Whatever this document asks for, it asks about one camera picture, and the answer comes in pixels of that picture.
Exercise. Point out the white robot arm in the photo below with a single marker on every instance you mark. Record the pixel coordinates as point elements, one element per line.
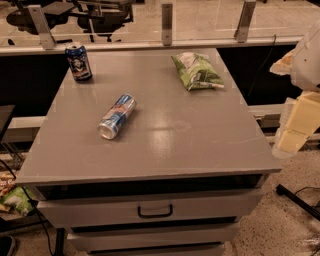
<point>302,64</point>

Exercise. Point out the black stand leg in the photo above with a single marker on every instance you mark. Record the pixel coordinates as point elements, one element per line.
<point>313,211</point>

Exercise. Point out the right metal bracket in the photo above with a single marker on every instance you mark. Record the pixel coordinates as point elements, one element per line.
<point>242,31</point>

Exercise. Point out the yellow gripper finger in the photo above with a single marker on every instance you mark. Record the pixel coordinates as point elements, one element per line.
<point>287,142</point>
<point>305,115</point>

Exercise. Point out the dark blue soda can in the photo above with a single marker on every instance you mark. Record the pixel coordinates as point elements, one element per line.
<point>78,61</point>

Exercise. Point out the metal rail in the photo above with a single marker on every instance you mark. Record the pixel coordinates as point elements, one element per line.
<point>156,45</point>

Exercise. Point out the left metal bracket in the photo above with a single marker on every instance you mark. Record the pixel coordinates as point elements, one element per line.
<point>40,22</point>

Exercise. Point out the grey drawer cabinet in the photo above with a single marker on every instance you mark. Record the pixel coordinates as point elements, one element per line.
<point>201,151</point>

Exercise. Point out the snack bags on floor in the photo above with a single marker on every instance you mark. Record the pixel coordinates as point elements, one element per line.
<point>12,197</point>

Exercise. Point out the red bull can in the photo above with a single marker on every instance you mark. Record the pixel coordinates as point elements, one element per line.
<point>116,117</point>

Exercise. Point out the black drawer handle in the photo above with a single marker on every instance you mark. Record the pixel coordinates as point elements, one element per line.
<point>152,213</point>

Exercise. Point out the green chip bag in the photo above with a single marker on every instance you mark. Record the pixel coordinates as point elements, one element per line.
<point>196,71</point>

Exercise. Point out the metal bracket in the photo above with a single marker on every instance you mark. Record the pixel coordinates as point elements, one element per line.
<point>40,22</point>
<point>167,22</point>
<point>242,31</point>

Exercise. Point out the middle metal bracket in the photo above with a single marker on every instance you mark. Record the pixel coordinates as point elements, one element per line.
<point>167,22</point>

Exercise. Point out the black office chair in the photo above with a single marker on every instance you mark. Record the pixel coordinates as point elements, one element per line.
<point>102,17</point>

